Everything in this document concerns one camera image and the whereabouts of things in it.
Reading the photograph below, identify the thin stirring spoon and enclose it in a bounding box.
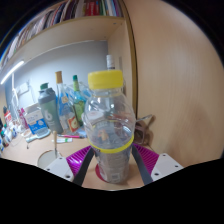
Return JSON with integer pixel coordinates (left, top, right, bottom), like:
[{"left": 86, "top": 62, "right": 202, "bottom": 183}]
[{"left": 52, "top": 130, "right": 60, "bottom": 158}]

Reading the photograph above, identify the clear bottle with yellow cap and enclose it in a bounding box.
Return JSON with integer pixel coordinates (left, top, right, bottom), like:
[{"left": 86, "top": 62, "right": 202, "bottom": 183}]
[{"left": 82, "top": 69, "right": 137, "bottom": 185}]

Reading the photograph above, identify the clear bottle with tan stopper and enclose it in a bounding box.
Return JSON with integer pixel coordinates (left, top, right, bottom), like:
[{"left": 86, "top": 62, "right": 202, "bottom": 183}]
[{"left": 54, "top": 70, "right": 80, "bottom": 134}]

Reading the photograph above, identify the blue and white carton box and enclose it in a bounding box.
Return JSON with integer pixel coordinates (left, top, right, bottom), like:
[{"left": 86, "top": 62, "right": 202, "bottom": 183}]
[{"left": 23, "top": 103, "right": 49, "bottom": 135}]

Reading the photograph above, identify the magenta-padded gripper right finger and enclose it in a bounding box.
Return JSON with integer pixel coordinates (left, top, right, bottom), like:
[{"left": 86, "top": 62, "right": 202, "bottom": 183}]
[{"left": 130, "top": 143, "right": 184, "bottom": 186}]

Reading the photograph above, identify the white power strip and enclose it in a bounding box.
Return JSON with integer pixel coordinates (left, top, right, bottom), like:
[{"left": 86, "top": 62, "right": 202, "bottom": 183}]
[{"left": 14, "top": 82, "right": 30, "bottom": 96}]

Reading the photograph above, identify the white mug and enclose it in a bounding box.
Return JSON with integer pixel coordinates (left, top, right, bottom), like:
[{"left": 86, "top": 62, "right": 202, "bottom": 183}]
[{"left": 36, "top": 149, "right": 64, "bottom": 169}]

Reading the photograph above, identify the brown mug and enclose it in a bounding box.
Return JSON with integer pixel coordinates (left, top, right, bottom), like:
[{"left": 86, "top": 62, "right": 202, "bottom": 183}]
[{"left": 134, "top": 114, "right": 156, "bottom": 146}]

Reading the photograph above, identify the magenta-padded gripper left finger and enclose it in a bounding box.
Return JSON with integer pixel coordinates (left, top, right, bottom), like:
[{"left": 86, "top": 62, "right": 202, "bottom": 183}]
[{"left": 44, "top": 146, "right": 95, "bottom": 187}]

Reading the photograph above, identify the grey shaker bottle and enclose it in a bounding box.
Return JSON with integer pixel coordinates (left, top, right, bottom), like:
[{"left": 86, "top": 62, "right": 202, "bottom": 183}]
[{"left": 37, "top": 83, "right": 64, "bottom": 134}]

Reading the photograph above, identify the pink pen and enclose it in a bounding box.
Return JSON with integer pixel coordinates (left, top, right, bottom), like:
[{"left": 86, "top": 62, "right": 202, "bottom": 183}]
[{"left": 57, "top": 133, "right": 85, "bottom": 139}]

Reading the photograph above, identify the light blue hairbrush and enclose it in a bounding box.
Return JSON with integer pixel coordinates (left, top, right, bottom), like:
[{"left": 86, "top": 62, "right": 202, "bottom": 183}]
[{"left": 25, "top": 128, "right": 52, "bottom": 144}]

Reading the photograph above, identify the clear glass bottle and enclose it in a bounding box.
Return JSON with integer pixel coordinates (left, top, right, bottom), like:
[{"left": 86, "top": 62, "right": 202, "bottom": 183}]
[{"left": 105, "top": 54, "right": 126, "bottom": 98}]

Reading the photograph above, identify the flat round red coaster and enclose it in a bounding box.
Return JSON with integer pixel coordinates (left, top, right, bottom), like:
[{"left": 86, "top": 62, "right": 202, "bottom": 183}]
[{"left": 94, "top": 162, "right": 108, "bottom": 183}]

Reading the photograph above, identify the white LED desk lamp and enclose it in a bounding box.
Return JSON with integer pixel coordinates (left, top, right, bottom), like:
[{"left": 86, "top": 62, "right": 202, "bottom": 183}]
[{"left": 0, "top": 59, "right": 26, "bottom": 114}]

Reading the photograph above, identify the magenta box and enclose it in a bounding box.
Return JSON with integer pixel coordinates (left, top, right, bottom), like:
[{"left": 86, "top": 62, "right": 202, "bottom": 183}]
[{"left": 18, "top": 107, "right": 29, "bottom": 129}]

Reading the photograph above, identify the small white tube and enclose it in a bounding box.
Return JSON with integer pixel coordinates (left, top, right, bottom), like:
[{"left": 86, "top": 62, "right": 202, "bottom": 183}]
[{"left": 51, "top": 137, "right": 74, "bottom": 144}]

